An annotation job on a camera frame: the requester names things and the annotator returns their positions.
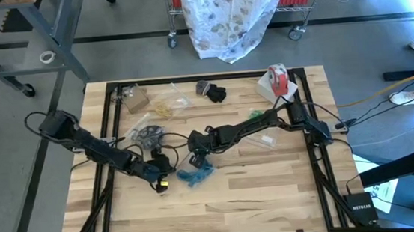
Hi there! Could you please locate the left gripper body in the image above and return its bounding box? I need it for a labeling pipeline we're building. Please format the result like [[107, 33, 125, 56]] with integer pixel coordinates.
[[135, 152, 178, 183]]

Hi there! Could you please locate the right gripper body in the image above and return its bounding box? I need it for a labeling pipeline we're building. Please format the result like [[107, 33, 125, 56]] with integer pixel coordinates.
[[185, 124, 230, 156]]

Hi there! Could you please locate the wide black rubber band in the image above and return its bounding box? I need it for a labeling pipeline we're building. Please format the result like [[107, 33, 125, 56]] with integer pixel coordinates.
[[136, 132, 153, 151]]

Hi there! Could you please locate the bag of black bands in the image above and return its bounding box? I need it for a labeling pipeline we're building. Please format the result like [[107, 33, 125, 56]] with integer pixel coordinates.
[[139, 124, 168, 150]]

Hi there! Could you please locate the green rubber band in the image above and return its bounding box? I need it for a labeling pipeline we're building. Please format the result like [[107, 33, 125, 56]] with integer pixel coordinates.
[[246, 106, 265, 120]]

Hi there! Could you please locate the black and gray glove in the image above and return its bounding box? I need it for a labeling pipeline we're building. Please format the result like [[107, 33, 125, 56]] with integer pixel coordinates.
[[194, 77, 228, 106]]

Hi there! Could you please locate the small brown cardboard box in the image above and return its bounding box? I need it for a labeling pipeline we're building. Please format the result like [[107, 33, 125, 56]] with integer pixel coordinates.
[[119, 82, 153, 116]]

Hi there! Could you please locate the white cardboard box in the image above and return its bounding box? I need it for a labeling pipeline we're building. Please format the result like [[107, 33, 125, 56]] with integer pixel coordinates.
[[255, 67, 300, 107]]

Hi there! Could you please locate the red tape dispenser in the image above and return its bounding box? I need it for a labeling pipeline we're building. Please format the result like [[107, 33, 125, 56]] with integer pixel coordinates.
[[266, 61, 292, 98]]

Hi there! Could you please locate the white floral cloth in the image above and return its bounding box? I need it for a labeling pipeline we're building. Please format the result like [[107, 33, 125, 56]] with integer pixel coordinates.
[[179, 0, 299, 68]]

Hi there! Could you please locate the white tape roll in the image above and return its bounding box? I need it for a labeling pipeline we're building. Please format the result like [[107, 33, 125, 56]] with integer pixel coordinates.
[[38, 49, 58, 65]]

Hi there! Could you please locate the white printed paper sheet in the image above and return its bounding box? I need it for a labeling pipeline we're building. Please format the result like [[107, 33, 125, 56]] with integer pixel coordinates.
[[353, 150, 403, 217]]

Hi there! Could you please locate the black desk leg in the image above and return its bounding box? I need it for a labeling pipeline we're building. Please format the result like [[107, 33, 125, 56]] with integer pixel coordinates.
[[356, 147, 414, 190]]

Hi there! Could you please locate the black serrated foam pad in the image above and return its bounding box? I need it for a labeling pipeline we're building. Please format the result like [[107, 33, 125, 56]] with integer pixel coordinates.
[[0, 6, 35, 35]]

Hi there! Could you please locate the blue desk foot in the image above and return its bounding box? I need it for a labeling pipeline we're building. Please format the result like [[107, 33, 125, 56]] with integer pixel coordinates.
[[382, 69, 414, 82]]

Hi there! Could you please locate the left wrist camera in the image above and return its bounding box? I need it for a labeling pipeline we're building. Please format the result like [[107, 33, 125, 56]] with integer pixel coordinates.
[[154, 178, 171, 195]]

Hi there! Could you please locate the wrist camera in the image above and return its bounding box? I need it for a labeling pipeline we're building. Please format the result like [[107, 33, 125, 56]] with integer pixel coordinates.
[[189, 151, 208, 170], [154, 178, 171, 195]]

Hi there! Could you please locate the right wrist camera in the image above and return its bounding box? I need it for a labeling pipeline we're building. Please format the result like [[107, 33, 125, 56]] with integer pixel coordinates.
[[189, 151, 208, 170]]

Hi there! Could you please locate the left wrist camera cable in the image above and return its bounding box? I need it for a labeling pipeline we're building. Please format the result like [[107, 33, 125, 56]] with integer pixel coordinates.
[[153, 130, 193, 170]]

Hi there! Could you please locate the black aluminium table frame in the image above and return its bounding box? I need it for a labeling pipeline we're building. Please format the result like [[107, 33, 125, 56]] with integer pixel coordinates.
[[43, 58, 383, 232]]

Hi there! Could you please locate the black Netgear network switch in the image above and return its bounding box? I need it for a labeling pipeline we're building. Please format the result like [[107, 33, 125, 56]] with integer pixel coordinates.
[[344, 190, 380, 228]]

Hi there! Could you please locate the black floor cable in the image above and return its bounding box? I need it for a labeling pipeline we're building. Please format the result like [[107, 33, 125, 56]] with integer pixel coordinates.
[[339, 96, 414, 129], [341, 80, 414, 124]]

